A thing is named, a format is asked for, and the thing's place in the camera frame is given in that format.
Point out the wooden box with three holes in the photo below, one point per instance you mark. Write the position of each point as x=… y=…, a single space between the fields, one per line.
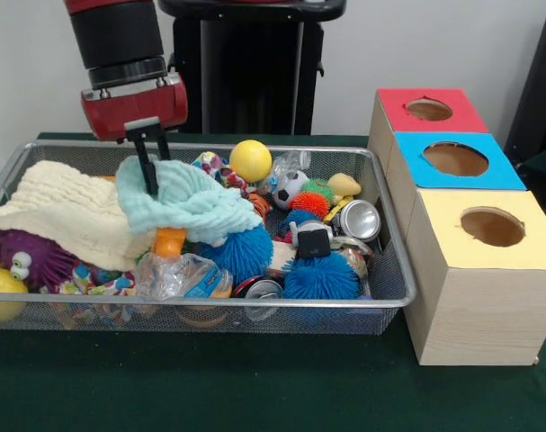
x=479 y=315

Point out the purple spiky toy with eyes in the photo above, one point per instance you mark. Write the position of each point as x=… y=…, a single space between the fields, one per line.
x=43 y=258

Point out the dark green table cloth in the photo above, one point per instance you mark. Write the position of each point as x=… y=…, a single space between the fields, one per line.
x=254 y=382

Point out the blue spiky ball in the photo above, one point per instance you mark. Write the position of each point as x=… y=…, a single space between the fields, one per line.
x=322 y=283

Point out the orange tiger striped plush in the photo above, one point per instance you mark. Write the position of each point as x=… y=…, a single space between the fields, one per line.
x=260 y=206

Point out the silver crushed can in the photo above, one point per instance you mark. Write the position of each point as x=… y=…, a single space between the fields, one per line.
x=358 y=219

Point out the mint green knitted cloth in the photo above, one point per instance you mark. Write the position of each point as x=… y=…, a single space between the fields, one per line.
x=196 y=202

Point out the black chair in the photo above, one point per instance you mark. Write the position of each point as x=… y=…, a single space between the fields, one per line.
x=538 y=90

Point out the crushed clear plastic bottle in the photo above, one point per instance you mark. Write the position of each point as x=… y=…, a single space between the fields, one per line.
x=178 y=276

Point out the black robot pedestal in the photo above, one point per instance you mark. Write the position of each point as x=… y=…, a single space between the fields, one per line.
x=254 y=67

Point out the small soccer ball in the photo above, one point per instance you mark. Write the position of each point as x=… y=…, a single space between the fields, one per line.
x=290 y=189

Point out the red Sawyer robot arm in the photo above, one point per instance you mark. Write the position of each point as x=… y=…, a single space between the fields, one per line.
x=115 y=40

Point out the blue spiky toy with eyes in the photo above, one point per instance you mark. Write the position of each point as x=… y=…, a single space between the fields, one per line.
x=245 y=256

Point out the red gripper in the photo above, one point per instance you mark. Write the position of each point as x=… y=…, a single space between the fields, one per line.
x=133 y=110

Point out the yellow smiley face ball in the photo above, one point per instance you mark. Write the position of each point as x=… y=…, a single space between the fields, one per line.
x=2 y=288

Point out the plain yellow ball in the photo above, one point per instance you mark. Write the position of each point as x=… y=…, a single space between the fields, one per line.
x=251 y=161

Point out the cream knitted cloth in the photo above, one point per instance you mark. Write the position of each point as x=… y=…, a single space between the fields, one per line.
x=65 y=211

